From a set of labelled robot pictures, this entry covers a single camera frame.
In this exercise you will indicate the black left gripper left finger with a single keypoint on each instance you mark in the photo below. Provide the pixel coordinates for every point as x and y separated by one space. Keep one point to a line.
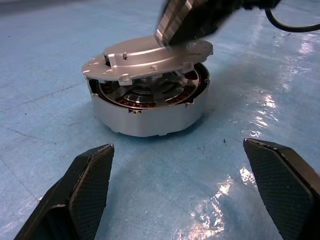
82 190

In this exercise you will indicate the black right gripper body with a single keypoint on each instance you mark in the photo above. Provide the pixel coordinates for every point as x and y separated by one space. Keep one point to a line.
260 3

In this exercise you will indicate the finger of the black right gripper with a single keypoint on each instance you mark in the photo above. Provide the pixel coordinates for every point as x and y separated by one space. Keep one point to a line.
175 22
215 17

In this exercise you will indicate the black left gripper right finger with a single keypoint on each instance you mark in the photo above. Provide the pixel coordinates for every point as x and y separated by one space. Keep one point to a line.
287 190

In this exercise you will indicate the silver round motor cover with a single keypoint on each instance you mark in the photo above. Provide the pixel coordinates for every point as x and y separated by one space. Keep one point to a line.
142 57

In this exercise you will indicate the silver motor stator housing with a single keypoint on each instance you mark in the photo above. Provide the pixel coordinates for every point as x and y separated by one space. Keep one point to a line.
150 122

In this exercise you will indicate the blue table mat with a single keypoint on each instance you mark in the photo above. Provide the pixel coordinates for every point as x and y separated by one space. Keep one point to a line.
50 100

